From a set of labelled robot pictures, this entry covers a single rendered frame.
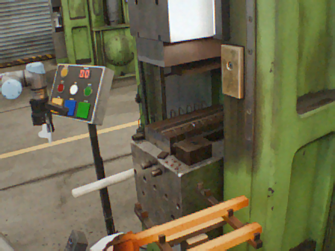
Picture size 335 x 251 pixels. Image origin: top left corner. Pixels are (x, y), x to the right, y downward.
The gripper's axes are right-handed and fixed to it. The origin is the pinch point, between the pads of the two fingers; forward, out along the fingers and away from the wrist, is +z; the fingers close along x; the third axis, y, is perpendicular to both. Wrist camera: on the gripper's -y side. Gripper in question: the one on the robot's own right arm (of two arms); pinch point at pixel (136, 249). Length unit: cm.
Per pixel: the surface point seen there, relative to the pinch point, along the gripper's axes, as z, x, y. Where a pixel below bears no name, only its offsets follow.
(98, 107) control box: 20, -102, 2
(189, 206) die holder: 36, -43, 28
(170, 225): 13.6, -11.6, 6.8
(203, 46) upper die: 54, -60, -28
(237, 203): 34.2, -10.6, 6.9
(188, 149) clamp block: 38, -46, 6
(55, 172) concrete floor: 3, -245, 104
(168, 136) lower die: 36, -59, 4
